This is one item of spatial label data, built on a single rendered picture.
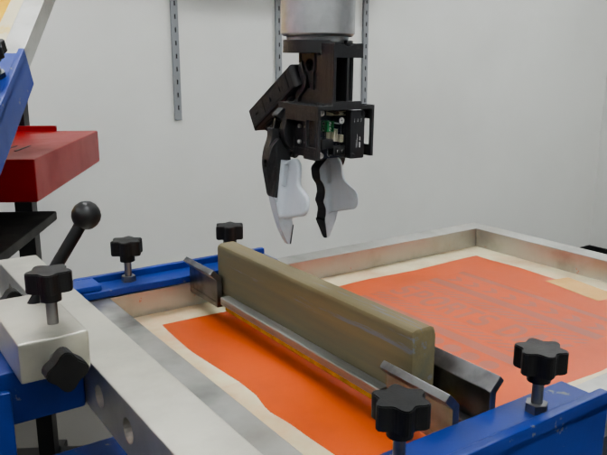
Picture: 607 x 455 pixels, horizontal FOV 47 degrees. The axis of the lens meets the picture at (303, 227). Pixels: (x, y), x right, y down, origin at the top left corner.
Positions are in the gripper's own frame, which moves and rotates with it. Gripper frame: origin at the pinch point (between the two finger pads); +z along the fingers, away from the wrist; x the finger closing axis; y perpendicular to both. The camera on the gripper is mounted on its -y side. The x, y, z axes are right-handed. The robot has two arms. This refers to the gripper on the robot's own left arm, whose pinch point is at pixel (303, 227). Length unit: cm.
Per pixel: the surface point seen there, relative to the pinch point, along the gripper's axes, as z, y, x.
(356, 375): 12.2, 12.4, -2.1
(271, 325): 12.4, -3.7, -1.8
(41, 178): 7, -88, -5
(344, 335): 9.4, 9.0, -1.0
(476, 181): 48, -196, 257
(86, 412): 114, -182, 28
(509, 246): 14, -16, 58
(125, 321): 13.2, -16.0, -15.0
